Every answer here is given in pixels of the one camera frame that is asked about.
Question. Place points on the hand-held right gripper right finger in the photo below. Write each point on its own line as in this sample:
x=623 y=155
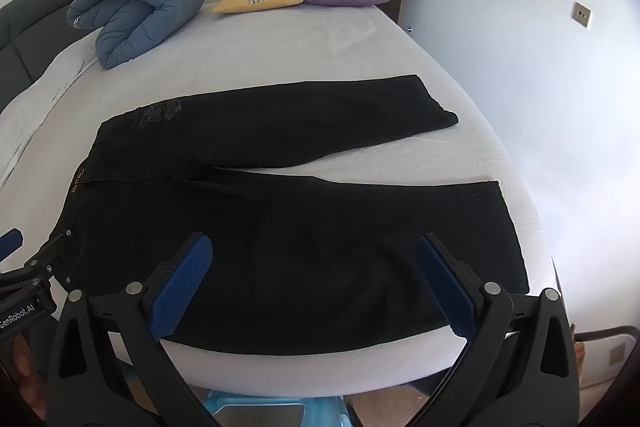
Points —
x=447 y=287

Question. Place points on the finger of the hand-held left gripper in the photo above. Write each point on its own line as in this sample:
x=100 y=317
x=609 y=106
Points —
x=47 y=259
x=10 y=243

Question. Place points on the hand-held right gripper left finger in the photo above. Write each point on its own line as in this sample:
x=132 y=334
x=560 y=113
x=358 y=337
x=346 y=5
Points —
x=175 y=287

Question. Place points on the black pants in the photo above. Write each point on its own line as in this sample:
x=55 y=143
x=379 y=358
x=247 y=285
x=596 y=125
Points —
x=310 y=232

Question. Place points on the light blue plastic stool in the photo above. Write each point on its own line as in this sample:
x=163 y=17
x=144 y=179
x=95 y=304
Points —
x=320 y=412

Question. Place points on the grey padded headboard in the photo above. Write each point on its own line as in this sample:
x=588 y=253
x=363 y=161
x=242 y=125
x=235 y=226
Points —
x=30 y=32

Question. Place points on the rolled blue duvet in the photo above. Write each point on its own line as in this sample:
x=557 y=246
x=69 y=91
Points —
x=145 y=2

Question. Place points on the bed with white sheet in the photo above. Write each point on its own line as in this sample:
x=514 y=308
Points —
x=310 y=47

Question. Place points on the beige wall socket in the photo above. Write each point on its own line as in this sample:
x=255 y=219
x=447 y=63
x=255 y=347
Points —
x=582 y=15

